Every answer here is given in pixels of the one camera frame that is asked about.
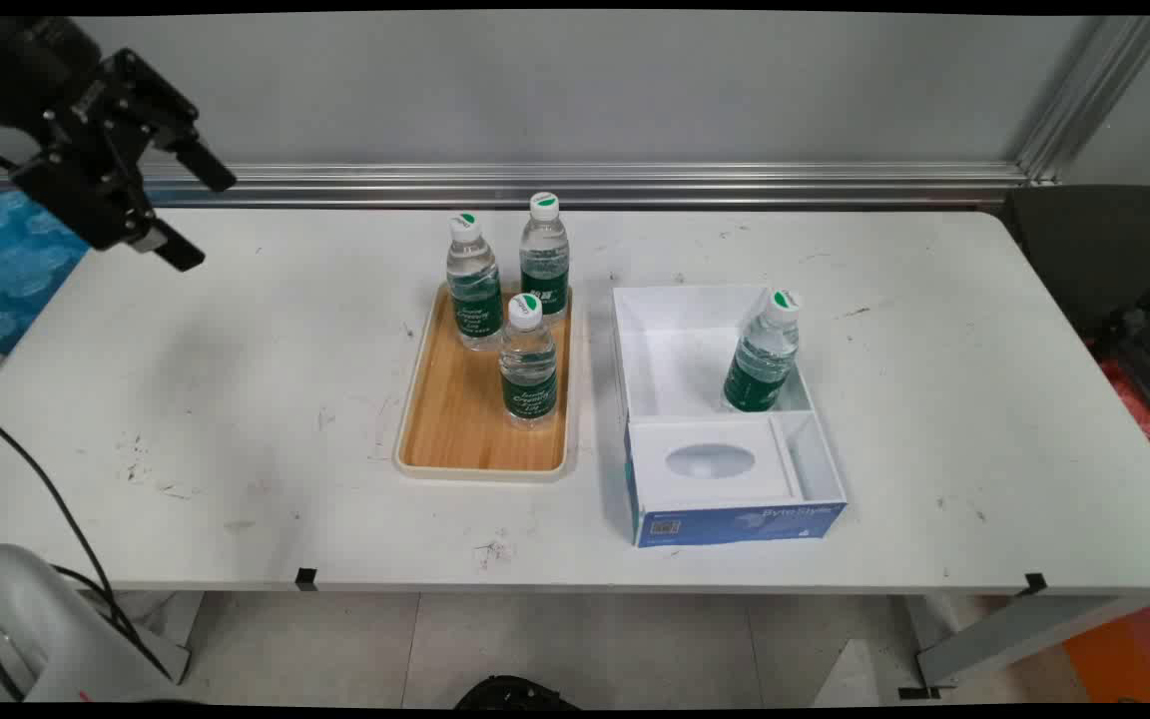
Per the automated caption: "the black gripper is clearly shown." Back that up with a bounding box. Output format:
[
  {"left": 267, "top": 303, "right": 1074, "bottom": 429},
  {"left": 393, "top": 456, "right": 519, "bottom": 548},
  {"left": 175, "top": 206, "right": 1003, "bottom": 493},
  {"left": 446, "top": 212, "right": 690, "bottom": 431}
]
[{"left": 9, "top": 48, "right": 238, "bottom": 273}]

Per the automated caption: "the orange box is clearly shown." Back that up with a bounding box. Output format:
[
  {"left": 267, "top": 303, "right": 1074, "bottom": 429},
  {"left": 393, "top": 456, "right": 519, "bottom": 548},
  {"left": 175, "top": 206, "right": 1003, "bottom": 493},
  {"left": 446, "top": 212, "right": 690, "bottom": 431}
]
[{"left": 1062, "top": 596, "right": 1150, "bottom": 704}]

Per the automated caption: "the black round object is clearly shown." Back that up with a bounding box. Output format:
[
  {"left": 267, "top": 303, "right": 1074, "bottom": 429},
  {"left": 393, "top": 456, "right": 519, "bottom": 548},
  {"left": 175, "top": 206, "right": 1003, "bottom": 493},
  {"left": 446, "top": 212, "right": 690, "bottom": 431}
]
[{"left": 455, "top": 676, "right": 582, "bottom": 710}]

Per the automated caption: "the grey table leg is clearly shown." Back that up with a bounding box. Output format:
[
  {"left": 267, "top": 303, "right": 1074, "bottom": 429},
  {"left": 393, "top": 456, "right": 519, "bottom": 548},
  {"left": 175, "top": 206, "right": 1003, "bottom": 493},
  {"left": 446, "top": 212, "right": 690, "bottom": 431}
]
[{"left": 897, "top": 593, "right": 1150, "bottom": 700}]

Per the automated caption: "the horizontal aluminium frame rail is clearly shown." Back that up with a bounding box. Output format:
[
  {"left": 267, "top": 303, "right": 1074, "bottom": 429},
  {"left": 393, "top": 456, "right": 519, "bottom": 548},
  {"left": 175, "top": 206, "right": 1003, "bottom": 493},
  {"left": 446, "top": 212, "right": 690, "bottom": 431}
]
[{"left": 0, "top": 160, "right": 1032, "bottom": 211}]

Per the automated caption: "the water bottle green label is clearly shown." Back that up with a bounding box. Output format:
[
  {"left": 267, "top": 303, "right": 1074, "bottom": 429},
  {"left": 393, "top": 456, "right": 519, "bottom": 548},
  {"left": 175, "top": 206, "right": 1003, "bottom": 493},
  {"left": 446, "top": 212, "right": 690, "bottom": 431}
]
[
  {"left": 722, "top": 288, "right": 803, "bottom": 413},
  {"left": 498, "top": 293, "right": 559, "bottom": 430},
  {"left": 445, "top": 212, "right": 504, "bottom": 353},
  {"left": 519, "top": 192, "right": 572, "bottom": 327}
]

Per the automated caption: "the dark grey chair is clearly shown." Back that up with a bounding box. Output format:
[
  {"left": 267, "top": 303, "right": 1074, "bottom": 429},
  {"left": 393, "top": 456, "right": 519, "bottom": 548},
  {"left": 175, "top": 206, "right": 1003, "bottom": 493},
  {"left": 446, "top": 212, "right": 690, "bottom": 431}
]
[{"left": 999, "top": 183, "right": 1150, "bottom": 343}]

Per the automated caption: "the white box blue print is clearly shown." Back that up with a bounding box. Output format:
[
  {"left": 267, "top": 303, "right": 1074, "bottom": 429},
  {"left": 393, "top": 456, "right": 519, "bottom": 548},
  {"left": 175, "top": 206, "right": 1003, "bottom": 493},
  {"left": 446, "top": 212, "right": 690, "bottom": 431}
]
[{"left": 612, "top": 284, "right": 849, "bottom": 549}]

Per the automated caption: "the slanted aluminium frame post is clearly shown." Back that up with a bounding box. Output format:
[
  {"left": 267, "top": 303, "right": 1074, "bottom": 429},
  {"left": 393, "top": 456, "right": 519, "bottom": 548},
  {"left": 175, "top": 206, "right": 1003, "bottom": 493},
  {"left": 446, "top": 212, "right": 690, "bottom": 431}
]
[{"left": 1014, "top": 15, "right": 1150, "bottom": 187}]

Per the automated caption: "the red mesh bag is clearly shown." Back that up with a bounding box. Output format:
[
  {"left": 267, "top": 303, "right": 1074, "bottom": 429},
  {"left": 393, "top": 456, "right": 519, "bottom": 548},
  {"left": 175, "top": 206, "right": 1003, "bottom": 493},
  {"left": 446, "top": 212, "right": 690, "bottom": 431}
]
[{"left": 1097, "top": 358, "right": 1150, "bottom": 462}]

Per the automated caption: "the blue bubble wrap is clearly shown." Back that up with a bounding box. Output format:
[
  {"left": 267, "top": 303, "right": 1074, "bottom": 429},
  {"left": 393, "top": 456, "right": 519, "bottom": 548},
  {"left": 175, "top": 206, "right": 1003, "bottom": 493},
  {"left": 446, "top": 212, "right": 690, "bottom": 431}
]
[{"left": 0, "top": 188, "right": 93, "bottom": 356}]

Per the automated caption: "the wooden tray cream rim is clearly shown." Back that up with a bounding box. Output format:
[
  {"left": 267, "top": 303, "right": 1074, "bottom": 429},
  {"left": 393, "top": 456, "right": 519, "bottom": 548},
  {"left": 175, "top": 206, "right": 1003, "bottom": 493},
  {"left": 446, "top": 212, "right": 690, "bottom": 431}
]
[{"left": 392, "top": 283, "right": 578, "bottom": 483}]

